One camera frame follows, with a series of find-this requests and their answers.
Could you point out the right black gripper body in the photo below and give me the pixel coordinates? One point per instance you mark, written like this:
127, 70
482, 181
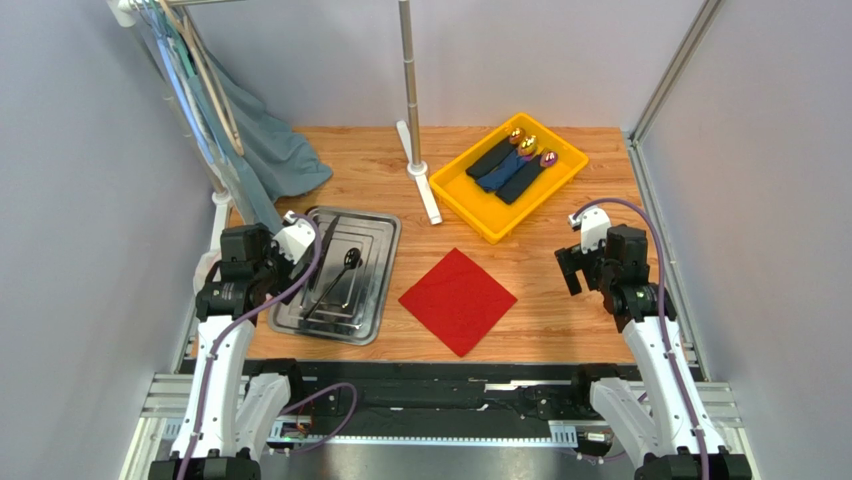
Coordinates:
573, 266

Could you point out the white clothes rack post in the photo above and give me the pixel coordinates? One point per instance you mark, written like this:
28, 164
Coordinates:
156, 38

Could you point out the metal pole white base stand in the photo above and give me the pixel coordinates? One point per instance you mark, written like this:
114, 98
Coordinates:
409, 130

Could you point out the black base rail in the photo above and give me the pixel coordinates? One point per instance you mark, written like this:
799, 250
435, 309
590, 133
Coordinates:
448, 400

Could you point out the black napkin roll gold spoon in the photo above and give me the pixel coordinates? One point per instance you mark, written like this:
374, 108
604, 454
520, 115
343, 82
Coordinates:
496, 154

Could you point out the aluminium frame post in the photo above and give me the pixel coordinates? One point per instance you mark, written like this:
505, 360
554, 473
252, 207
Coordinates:
698, 28

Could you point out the black napkin roll purple spoon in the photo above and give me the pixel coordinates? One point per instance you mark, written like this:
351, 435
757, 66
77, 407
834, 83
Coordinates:
511, 191

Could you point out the wooden clothes hanger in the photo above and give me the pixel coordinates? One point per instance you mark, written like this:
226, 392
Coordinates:
186, 28

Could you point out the yellow plastic bin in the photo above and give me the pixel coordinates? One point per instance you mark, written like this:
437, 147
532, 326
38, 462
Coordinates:
487, 215

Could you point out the blue napkin roll gold spoon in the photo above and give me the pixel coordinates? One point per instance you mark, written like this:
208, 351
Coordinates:
494, 180

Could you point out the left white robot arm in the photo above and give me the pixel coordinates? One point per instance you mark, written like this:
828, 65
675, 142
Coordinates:
221, 436

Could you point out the grey-blue hanging cloth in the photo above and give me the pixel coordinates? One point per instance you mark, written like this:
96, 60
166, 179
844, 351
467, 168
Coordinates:
277, 162

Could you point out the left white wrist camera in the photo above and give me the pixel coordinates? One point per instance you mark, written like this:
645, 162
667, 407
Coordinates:
296, 237

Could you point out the red paper napkin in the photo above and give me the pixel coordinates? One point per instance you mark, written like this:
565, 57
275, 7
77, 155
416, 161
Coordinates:
458, 302

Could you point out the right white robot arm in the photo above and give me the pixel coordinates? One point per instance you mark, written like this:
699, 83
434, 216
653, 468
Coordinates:
669, 435

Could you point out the metal tray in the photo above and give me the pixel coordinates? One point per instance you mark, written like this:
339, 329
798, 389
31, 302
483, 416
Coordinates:
345, 299

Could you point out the black knife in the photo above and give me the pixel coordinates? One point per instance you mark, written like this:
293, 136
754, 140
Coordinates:
325, 244

